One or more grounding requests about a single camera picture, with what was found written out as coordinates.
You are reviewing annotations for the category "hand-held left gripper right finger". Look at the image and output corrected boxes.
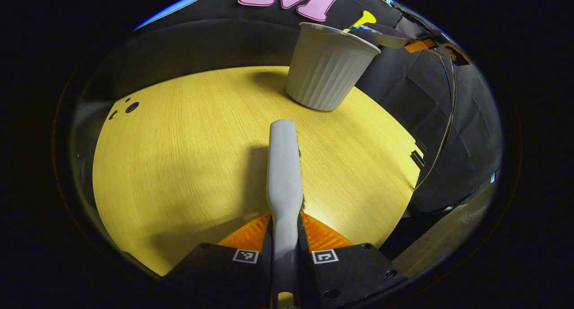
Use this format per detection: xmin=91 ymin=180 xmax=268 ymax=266
xmin=297 ymin=210 xmax=409 ymax=309

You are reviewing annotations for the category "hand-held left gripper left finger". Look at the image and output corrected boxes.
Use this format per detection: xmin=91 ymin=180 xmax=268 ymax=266
xmin=164 ymin=213 xmax=274 ymax=309

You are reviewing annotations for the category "grey dustpan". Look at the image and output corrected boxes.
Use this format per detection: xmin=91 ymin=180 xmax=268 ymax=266
xmin=348 ymin=23 xmax=415 ymax=48

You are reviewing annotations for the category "white ribbed garbage bin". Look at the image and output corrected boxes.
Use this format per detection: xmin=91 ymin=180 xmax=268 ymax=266
xmin=285 ymin=22 xmax=382 ymax=112

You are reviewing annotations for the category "small grey broom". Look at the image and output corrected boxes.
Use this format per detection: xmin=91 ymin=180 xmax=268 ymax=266
xmin=267 ymin=119 xmax=305 ymax=309

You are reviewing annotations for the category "black backdrop cloth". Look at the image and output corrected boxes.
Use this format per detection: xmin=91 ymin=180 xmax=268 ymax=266
xmin=72 ymin=0 xmax=503 ymax=220

